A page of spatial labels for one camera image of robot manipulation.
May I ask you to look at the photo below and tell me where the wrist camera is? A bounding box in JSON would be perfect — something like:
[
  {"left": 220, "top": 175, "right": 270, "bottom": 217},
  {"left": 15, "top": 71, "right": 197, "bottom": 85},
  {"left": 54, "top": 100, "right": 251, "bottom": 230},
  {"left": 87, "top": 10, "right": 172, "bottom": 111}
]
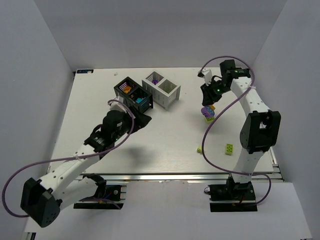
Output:
[
  {"left": 108, "top": 99, "right": 127, "bottom": 113},
  {"left": 197, "top": 68, "right": 213, "bottom": 86}
]

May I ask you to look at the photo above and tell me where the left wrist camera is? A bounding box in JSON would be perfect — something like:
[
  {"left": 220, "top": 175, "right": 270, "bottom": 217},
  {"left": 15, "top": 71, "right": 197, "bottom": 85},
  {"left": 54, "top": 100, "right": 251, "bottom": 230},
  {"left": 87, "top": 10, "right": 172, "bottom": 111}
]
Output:
[{"left": 108, "top": 99, "right": 127, "bottom": 113}]

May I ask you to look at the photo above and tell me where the black slotted container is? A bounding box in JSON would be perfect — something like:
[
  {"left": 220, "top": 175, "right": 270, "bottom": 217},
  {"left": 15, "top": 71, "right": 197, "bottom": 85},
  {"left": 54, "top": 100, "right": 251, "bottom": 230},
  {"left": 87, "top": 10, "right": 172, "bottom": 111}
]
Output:
[{"left": 113, "top": 76, "right": 154, "bottom": 115}]

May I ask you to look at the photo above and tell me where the purple paw print piece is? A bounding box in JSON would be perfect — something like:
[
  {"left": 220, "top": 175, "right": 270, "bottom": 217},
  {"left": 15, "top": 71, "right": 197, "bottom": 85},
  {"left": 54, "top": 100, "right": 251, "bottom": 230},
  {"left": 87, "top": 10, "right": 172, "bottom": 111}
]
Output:
[{"left": 200, "top": 105, "right": 215, "bottom": 117}]

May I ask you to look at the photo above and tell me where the teal long lego brick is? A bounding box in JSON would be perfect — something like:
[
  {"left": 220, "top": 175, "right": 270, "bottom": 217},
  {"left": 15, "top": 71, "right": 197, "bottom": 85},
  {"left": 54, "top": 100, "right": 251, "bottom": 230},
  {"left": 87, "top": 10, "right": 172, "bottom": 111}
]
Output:
[{"left": 135, "top": 97, "right": 145, "bottom": 104}]

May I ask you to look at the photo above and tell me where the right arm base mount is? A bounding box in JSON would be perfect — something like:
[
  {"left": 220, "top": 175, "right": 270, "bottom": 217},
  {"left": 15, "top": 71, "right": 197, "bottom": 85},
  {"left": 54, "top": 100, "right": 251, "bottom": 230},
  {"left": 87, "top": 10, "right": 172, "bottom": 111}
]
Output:
[{"left": 203, "top": 183, "right": 258, "bottom": 213}]

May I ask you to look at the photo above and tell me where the long orange lego brick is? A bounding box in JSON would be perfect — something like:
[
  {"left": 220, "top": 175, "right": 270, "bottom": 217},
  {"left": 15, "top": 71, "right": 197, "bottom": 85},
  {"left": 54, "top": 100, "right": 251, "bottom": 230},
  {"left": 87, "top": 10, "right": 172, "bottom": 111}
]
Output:
[{"left": 123, "top": 86, "right": 131, "bottom": 94}]

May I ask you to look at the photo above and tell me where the pale green lego brick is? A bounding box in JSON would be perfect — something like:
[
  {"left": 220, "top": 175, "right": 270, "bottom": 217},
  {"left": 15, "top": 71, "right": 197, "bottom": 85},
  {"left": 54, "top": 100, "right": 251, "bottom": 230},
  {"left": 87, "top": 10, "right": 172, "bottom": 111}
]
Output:
[{"left": 196, "top": 146, "right": 203, "bottom": 154}]

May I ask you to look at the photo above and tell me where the aluminium rail front edge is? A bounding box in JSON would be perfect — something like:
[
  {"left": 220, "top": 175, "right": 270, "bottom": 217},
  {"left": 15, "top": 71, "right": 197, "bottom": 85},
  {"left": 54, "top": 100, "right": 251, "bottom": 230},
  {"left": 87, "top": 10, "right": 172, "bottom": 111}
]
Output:
[{"left": 46, "top": 172, "right": 251, "bottom": 182}]

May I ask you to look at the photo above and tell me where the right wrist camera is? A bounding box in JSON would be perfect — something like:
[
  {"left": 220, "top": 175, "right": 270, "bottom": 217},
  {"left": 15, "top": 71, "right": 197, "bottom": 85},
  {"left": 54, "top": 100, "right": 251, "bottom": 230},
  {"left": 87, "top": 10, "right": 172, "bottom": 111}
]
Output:
[{"left": 197, "top": 68, "right": 213, "bottom": 86}]

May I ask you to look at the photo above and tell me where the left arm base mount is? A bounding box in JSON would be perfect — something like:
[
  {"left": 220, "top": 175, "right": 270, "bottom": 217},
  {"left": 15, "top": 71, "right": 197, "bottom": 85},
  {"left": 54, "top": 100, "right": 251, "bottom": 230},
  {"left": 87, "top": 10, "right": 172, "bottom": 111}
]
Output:
[{"left": 73, "top": 173, "right": 127, "bottom": 210}]

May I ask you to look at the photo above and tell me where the small orange lego brick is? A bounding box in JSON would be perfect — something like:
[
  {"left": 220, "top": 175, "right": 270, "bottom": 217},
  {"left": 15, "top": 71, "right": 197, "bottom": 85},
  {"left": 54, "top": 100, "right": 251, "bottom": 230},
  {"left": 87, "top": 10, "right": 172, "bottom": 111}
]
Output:
[{"left": 124, "top": 86, "right": 132, "bottom": 93}]

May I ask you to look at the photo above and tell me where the white slotted container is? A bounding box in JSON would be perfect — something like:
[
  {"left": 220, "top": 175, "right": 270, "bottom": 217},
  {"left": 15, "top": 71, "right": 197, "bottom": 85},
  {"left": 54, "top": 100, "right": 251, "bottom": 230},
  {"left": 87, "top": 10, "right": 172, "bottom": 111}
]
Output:
[{"left": 141, "top": 71, "right": 181, "bottom": 111}]

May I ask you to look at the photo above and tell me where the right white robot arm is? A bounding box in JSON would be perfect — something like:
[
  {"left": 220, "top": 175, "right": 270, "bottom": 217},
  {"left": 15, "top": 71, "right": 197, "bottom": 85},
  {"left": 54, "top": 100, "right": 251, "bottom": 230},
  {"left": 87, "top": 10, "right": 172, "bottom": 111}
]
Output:
[{"left": 198, "top": 56, "right": 281, "bottom": 185}]

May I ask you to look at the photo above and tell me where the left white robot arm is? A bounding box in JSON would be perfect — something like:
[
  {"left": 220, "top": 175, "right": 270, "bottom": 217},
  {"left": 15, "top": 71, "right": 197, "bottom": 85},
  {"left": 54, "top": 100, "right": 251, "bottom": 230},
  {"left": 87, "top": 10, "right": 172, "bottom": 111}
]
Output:
[{"left": 20, "top": 108, "right": 152, "bottom": 228}]

